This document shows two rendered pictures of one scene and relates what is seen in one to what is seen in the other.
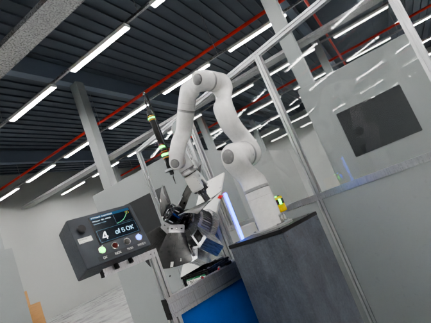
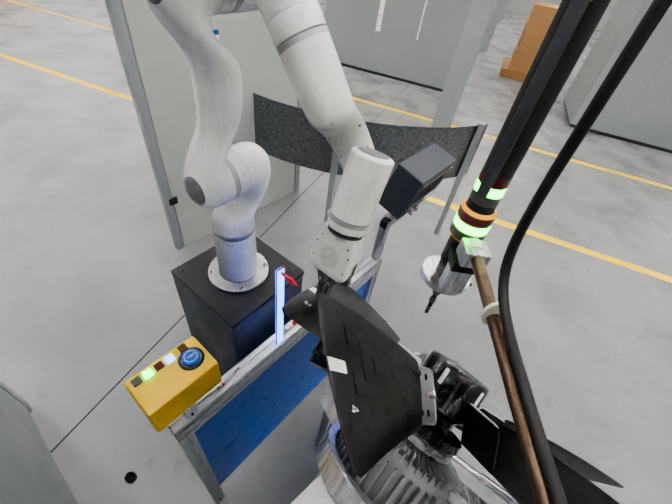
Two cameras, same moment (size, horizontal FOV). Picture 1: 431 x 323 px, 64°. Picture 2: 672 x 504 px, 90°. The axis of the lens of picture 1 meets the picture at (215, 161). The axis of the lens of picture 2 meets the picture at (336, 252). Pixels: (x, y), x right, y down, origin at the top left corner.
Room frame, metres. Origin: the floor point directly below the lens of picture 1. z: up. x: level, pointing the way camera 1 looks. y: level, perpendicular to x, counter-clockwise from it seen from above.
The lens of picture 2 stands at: (2.38, 0.05, 1.79)
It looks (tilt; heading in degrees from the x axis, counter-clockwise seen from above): 43 degrees down; 171
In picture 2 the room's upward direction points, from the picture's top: 10 degrees clockwise
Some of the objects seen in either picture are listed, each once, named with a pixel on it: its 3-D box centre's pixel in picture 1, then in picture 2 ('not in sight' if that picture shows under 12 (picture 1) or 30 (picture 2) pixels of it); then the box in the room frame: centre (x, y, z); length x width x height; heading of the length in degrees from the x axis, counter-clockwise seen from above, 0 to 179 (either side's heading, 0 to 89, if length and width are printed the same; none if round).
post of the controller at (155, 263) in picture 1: (159, 273); (380, 239); (1.42, 0.37, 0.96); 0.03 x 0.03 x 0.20; 46
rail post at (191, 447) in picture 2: not in sight; (204, 471); (2.05, -0.22, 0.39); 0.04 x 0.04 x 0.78; 46
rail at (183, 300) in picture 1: (240, 268); (299, 327); (1.74, 0.08, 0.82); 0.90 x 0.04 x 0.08; 136
